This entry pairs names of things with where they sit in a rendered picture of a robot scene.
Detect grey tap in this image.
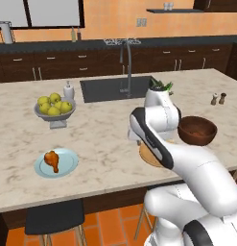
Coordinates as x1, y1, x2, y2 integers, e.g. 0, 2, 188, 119
119, 39, 134, 99

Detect chicken drumstick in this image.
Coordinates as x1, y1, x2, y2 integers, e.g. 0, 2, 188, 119
43, 150, 60, 174

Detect dark wall shelf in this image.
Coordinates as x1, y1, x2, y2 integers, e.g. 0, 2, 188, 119
146, 8, 204, 14

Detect light blue plate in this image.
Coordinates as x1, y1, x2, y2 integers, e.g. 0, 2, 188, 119
34, 147, 81, 179

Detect wire dish rack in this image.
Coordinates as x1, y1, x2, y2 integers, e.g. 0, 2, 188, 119
103, 37, 142, 46

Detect black framed window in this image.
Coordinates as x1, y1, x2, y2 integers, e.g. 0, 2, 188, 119
0, 0, 86, 31

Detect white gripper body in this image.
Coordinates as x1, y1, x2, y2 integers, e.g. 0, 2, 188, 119
127, 122, 147, 145

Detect dark wood wall cupboard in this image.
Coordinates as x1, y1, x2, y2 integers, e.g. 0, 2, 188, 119
193, 0, 237, 13

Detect grey fruit bowl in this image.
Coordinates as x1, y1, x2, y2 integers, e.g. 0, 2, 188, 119
34, 97, 77, 130

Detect dark grey sink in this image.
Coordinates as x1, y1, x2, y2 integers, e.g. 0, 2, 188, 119
79, 75, 160, 104

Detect green potted plant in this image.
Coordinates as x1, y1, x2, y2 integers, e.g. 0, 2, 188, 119
149, 78, 175, 96

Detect salt shaker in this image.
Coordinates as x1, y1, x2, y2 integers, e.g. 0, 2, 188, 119
210, 92, 219, 107

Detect tan wooden plate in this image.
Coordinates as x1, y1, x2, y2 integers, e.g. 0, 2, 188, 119
137, 138, 176, 168

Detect brown wooden bowl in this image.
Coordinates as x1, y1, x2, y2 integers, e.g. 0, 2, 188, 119
177, 115, 219, 147

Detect white soap dispenser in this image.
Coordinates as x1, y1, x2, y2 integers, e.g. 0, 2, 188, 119
62, 80, 76, 101

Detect grey wall outlet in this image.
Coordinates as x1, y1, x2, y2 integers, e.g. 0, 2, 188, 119
136, 17, 148, 28

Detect olive glass bottle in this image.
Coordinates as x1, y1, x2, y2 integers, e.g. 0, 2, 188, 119
70, 26, 77, 43

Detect dark pepper shaker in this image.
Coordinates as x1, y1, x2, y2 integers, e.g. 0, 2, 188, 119
218, 92, 227, 106

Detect black stool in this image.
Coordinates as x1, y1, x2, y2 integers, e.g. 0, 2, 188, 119
24, 199, 88, 246
133, 180, 185, 242

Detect dark wood base cupboards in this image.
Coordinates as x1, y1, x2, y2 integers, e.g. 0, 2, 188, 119
0, 35, 237, 85

